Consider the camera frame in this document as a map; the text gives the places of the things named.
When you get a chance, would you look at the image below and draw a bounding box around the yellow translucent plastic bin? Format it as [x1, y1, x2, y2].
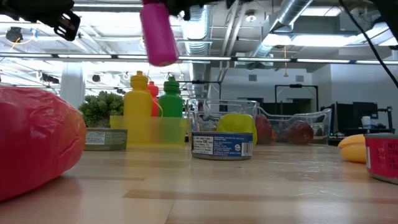
[109, 115, 188, 147]

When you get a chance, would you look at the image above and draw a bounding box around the wide clear plastic bin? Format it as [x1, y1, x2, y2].
[256, 106, 333, 146]

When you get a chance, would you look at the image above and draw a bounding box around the dark red lumpy fruit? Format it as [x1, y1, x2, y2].
[254, 114, 277, 146]

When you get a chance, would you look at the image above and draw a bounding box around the yellow plastic bottle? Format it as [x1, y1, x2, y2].
[123, 70, 164, 146]

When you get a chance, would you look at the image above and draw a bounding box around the black workstation frame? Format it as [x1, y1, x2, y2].
[274, 83, 320, 109]

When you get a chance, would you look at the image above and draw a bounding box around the tin can red label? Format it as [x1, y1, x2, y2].
[363, 133, 398, 185]

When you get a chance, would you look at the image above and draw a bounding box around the yellow toy banana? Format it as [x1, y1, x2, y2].
[337, 134, 368, 164]

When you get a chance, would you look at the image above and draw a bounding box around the tin can olive label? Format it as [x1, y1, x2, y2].
[83, 127, 128, 152]

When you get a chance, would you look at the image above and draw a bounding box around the black desk monitor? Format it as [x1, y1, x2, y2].
[336, 103, 354, 134]
[353, 101, 379, 130]

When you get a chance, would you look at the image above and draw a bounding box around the pink plastic bottle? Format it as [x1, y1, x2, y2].
[139, 1, 180, 67]

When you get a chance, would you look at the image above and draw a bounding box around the red-orange oblong toy fruit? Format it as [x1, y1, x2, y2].
[0, 86, 87, 203]

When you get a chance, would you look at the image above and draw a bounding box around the dark red fig-shaped fruit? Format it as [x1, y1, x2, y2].
[285, 121, 315, 146]

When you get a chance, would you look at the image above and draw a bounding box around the green plastic bottle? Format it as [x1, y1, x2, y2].
[158, 76, 185, 146]

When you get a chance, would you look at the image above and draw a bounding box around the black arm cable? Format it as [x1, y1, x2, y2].
[338, 0, 398, 90]

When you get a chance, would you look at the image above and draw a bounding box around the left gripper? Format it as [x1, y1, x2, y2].
[140, 0, 252, 22]

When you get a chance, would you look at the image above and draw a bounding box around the green toy apple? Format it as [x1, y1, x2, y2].
[216, 113, 258, 147]

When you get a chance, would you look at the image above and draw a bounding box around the silver ventilation duct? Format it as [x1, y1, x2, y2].
[178, 6, 213, 100]
[251, 0, 313, 58]

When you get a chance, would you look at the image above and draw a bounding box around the long ceiling light bar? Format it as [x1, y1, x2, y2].
[0, 53, 398, 65]

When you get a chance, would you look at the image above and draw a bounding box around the tin can blue label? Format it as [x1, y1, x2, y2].
[191, 131, 254, 161]

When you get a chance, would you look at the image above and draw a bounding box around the narrow clear plastic bin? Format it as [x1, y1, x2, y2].
[186, 98, 259, 142]

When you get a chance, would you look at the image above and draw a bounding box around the orange plastic bottle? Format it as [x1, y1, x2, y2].
[147, 81, 160, 118]

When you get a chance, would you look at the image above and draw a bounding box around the white building pillar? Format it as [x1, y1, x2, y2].
[59, 62, 86, 110]

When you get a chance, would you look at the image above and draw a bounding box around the green broccoli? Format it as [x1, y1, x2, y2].
[78, 91, 125, 129]

